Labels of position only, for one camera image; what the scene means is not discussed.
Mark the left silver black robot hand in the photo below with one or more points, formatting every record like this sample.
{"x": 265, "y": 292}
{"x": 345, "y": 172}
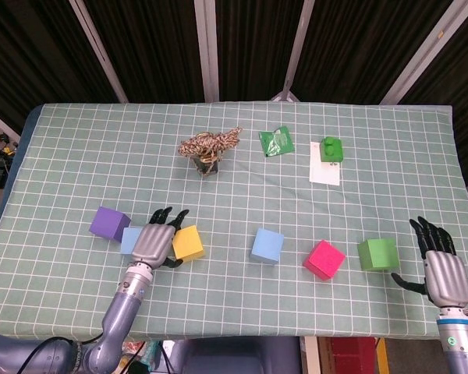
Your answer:
{"x": 154, "y": 243}

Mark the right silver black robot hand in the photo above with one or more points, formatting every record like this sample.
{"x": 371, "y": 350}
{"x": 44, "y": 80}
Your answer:
{"x": 448, "y": 276}

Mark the light blue foam cube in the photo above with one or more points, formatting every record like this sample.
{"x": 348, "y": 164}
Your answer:
{"x": 267, "y": 245}
{"x": 128, "y": 239}

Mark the yellow foam cube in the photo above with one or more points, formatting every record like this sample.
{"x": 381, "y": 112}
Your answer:
{"x": 189, "y": 243}

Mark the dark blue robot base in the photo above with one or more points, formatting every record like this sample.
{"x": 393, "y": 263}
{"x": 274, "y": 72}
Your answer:
{"x": 234, "y": 356}

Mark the purple foam cube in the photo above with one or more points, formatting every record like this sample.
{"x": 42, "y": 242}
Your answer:
{"x": 107, "y": 222}

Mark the green foam cube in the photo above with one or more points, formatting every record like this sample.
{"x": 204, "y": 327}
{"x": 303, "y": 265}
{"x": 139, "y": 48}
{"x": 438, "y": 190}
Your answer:
{"x": 378, "y": 255}

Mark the green checked tablecloth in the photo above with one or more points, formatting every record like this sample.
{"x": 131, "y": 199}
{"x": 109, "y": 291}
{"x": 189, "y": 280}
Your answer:
{"x": 234, "y": 296}

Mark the yellow bar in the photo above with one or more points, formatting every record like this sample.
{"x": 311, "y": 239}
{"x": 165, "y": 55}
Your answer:
{"x": 383, "y": 356}

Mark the colourful printed bag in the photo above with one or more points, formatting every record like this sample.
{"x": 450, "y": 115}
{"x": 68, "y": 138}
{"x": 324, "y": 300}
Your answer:
{"x": 144, "y": 352}

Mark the red box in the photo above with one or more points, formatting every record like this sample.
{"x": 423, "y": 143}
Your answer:
{"x": 353, "y": 356}

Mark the pink foam cube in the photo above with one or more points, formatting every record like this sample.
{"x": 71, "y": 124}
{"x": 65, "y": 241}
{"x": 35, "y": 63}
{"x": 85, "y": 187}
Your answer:
{"x": 323, "y": 259}

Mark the white table leg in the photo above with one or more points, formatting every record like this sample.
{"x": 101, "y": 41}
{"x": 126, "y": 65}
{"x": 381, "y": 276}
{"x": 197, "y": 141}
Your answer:
{"x": 312, "y": 356}

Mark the green foil packet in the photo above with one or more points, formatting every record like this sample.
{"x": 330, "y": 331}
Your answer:
{"x": 277, "y": 142}

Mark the white paper card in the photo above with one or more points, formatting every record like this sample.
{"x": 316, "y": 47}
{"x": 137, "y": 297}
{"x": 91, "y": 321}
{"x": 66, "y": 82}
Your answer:
{"x": 323, "y": 173}

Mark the green toy building brick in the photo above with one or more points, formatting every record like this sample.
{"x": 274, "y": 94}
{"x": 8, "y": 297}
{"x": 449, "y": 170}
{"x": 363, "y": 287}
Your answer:
{"x": 333, "y": 152}

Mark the white frame post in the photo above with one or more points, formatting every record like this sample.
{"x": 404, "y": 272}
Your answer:
{"x": 97, "y": 50}
{"x": 298, "y": 46}
{"x": 421, "y": 58}
{"x": 0, "y": 124}
{"x": 206, "y": 50}

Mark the metal frame foot bracket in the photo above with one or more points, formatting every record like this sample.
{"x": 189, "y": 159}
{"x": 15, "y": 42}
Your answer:
{"x": 284, "y": 97}

